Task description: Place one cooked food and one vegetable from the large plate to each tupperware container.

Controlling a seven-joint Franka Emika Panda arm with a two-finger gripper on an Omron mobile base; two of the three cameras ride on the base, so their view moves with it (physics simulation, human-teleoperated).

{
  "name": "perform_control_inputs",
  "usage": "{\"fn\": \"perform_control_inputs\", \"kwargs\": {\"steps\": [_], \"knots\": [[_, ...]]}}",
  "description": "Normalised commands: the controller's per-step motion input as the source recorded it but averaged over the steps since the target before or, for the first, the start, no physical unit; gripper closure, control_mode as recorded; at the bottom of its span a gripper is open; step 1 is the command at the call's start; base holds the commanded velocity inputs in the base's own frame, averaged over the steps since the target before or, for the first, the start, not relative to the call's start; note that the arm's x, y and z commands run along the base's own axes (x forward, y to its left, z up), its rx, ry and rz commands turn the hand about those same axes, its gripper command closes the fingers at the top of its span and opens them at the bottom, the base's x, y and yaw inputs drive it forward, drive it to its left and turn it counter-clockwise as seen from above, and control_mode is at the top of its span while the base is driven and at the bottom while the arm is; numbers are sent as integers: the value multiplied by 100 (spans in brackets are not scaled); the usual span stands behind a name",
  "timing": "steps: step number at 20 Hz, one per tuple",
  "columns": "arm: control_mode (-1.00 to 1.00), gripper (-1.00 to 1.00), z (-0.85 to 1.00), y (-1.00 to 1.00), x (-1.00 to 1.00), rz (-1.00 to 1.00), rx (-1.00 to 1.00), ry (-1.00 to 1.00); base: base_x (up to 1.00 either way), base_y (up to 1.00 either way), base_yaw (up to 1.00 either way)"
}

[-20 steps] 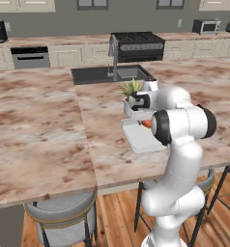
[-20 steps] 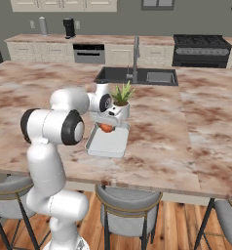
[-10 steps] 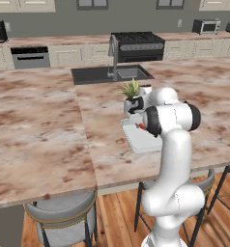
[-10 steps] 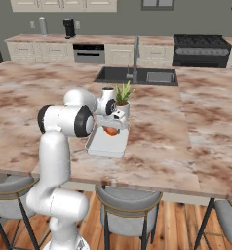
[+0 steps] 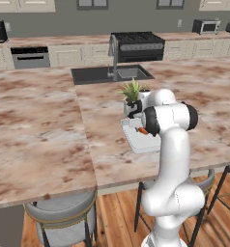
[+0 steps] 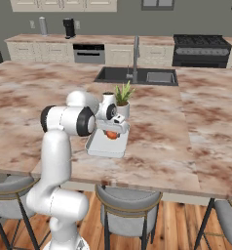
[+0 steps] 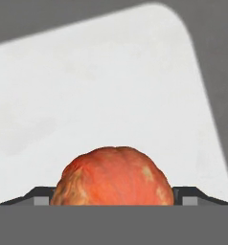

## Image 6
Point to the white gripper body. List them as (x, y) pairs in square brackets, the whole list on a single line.
[(111, 126)]

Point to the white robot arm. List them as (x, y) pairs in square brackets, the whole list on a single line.
[(56, 156)]

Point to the orange cooked food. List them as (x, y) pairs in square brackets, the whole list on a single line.
[(111, 135)]

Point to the white rectangular plate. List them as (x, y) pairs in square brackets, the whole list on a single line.
[(103, 146)]

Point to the potted green plant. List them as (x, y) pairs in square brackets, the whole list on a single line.
[(123, 99)]

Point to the black sink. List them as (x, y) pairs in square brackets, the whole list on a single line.
[(137, 75)]

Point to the grey tap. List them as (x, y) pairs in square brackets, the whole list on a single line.
[(135, 58)]

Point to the cream base cupboards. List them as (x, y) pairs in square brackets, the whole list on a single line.
[(139, 55), (40, 51)]

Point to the steel dishwasher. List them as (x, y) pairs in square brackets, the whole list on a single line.
[(89, 53)]

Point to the grey bar stool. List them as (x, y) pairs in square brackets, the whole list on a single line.
[(10, 195), (225, 218), (127, 211)]

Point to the black coffee machine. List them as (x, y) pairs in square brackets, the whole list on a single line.
[(69, 28)]

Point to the black stove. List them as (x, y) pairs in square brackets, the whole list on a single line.
[(201, 50)]

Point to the grey paper towel roll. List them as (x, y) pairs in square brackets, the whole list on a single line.
[(43, 26)]

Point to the dark window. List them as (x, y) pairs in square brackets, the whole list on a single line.
[(157, 4)]

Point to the cream wall cupboards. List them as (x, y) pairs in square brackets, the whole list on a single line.
[(62, 5)]

